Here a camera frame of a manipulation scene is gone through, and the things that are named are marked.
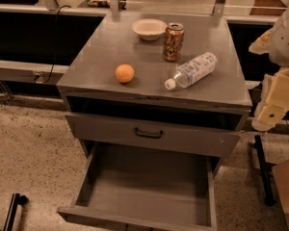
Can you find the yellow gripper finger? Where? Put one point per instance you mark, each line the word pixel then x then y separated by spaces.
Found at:
pixel 261 45
pixel 274 103

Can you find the orange fruit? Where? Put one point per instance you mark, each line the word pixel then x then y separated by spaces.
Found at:
pixel 124 73

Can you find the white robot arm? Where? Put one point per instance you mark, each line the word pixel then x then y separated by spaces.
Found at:
pixel 279 41

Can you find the closed grey upper drawer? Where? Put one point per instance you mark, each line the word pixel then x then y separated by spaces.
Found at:
pixel 151 134

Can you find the grey drawer cabinet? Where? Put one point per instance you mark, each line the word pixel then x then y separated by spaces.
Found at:
pixel 220 101

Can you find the open grey middle drawer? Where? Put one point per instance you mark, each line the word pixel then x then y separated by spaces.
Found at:
pixel 128 188

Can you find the clear plastic water bottle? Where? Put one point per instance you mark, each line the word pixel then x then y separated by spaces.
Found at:
pixel 192 71

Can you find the cardboard box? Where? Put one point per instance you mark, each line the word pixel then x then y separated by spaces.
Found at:
pixel 287 190

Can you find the orange soda can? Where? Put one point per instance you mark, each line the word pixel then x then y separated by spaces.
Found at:
pixel 173 41

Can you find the black metal stand leg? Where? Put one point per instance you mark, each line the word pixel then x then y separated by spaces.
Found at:
pixel 269 196

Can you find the white paper bowl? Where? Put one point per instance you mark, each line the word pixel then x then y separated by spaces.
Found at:
pixel 149 29

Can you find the black bar bottom left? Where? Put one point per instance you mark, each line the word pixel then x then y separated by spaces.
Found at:
pixel 17 200

